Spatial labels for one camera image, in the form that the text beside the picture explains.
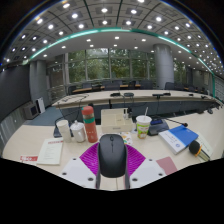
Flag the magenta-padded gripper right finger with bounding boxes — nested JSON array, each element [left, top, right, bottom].
[[124, 143, 167, 190]]

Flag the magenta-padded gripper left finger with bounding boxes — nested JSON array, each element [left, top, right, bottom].
[[59, 142, 102, 190]]

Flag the black computer mouse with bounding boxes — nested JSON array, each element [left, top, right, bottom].
[[97, 133, 129, 179]]

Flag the pink printed mouse pad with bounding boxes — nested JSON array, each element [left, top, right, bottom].
[[155, 156, 178, 176]]

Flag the white paper booklet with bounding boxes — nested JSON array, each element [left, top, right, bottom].
[[36, 138, 64, 166]]

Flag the white lidded mug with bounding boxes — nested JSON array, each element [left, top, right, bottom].
[[69, 120, 87, 143]]

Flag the colourful printed flyer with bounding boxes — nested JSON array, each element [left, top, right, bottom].
[[118, 131, 134, 147]]

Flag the white paper cup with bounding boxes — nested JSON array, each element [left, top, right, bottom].
[[55, 119, 72, 143]]

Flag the printed drink cup with straw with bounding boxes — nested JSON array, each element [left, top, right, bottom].
[[135, 107, 153, 140]]

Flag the black desk conference unit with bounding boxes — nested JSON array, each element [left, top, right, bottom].
[[147, 118, 170, 137]]

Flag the red bottle with green band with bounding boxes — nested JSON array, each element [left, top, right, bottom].
[[81, 105, 99, 144]]

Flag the red and white leaflet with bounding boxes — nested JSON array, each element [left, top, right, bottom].
[[19, 154, 39, 163]]

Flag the blue and white book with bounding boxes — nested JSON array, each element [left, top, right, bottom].
[[157, 124, 200, 155]]

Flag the black handheld microphone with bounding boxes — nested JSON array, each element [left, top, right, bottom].
[[188, 139, 212, 163]]

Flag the black gooseneck desk microphone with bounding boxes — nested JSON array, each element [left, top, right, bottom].
[[166, 117, 189, 128]]

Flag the beige cardboard box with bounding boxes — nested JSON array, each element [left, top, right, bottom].
[[100, 108, 135, 134]]

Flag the white and green booklet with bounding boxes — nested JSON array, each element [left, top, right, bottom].
[[196, 134, 214, 159]]

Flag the long curved conference table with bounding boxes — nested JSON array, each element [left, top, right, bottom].
[[51, 89, 221, 109]]

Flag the white standing appliance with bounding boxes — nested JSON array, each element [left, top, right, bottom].
[[35, 97, 46, 114]]

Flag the grey box appliance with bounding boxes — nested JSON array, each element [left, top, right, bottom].
[[23, 103, 39, 120]]

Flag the row of black office chairs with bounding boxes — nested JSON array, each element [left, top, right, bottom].
[[66, 79, 214, 96]]

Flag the group of ceiling lights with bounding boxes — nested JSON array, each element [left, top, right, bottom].
[[3, 0, 224, 74]]

